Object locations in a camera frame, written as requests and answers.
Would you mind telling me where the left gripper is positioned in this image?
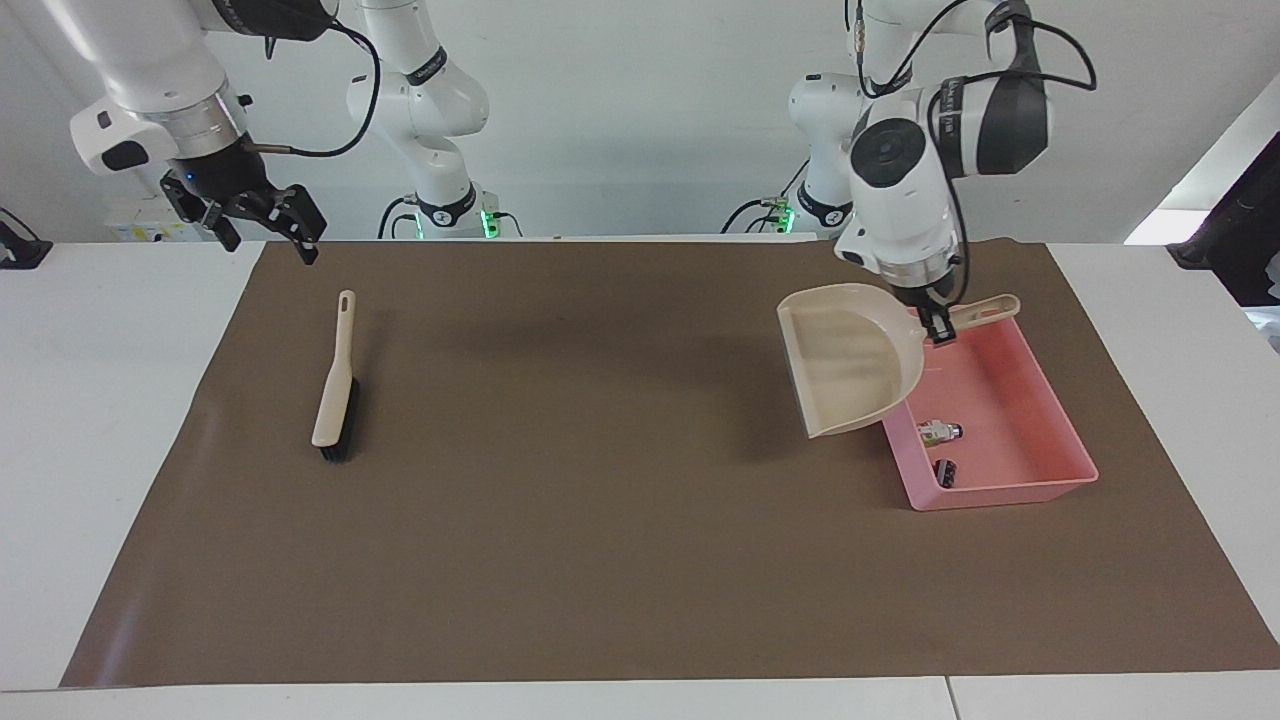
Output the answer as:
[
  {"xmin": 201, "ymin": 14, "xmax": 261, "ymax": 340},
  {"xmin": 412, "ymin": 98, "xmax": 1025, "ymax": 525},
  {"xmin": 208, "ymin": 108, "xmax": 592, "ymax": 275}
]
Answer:
[{"xmin": 893, "ymin": 276, "xmax": 963, "ymax": 347}]

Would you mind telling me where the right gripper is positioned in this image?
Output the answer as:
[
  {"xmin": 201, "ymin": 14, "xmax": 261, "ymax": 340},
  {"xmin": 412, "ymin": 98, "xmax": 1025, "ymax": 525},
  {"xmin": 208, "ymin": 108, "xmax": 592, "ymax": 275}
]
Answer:
[{"xmin": 160, "ymin": 138, "xmax": 329, "ymax": 267}]

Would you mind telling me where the beige plastic dustpan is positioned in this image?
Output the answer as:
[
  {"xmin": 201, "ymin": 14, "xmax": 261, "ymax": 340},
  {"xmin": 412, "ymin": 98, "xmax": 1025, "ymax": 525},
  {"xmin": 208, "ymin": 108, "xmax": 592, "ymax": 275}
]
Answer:
[{"xmin": 776, "ymin": 282, "xmax": 1023, "ymax": 440}]

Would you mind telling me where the pink plastic tray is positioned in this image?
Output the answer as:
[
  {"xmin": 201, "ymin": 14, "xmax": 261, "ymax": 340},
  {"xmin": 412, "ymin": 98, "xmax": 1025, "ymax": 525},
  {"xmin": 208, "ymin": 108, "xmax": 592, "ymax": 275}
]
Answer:
[{"xmin": 879, "ymin": 308, "xmax": 1100, "ymax": 513}]

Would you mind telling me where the beige brush with black bristles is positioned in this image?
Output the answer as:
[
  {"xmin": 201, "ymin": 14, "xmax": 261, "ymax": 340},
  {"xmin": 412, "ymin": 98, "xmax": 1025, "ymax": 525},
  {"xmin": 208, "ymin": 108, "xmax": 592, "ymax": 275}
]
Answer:
[{"xmin": 310, "ymin": 289, "xmax": 362, "ymax": 464}]

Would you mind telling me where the black stand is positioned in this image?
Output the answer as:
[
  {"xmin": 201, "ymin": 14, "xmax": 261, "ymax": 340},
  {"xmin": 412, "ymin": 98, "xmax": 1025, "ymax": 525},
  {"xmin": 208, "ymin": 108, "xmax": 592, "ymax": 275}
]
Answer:
[
  {"xmin": 0, "ymin": 206, "xmax": 53, "ymax": 271},
  {"xmin": 1168, "ymin": 130, "xmax": 1280, "ymax": 309}
]

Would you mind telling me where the black cable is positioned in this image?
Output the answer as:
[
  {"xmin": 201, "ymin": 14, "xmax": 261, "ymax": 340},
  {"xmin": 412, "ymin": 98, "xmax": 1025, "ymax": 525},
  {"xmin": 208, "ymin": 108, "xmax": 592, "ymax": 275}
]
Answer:
[
  {"xmin": 377, "ymin": 194, "xmax": 423, "ymax": 240},
  {"xmin": 240, "ymin": 18, "xmax": 384, "ymax": 159},
  {"xmin": 930, "ymin": 12, "xmax": 1099, "ymax": 301},
  {"xmin": 720, "ymin": 158, "xmax": 809, "ymax": 235}
]

